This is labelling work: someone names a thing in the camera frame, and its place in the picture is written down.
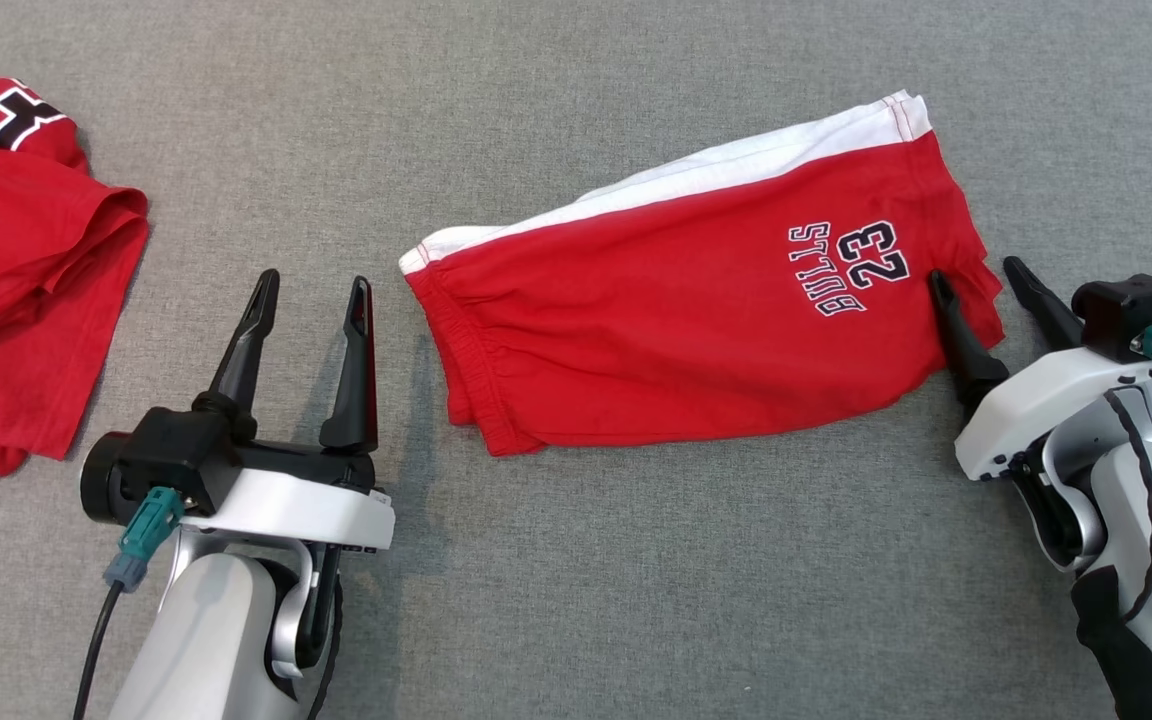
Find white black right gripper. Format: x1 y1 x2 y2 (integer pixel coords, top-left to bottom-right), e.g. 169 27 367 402
927 256 1152 484

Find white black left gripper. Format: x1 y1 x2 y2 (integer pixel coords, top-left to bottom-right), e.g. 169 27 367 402
180 268 398 554

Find red white basketball jersey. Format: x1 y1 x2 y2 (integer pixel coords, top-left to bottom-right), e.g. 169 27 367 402
0 77 151 489

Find red white Bulls shorts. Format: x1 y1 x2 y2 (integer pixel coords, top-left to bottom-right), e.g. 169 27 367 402
399 90 1007 458

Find grey fabric sofa surface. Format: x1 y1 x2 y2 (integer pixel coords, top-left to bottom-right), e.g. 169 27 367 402
0 0 1152 720

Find teal plug left camera cable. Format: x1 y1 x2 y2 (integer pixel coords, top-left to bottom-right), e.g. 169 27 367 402
73 487 186 720

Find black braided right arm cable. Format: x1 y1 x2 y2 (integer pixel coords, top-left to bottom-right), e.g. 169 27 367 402
1071 390 1152 720

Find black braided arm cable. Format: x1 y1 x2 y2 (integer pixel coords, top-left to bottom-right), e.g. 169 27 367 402
1071 390 1152 720
304 575 346 720

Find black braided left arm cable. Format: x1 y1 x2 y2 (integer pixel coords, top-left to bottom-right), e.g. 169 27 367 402
304 575 346 720

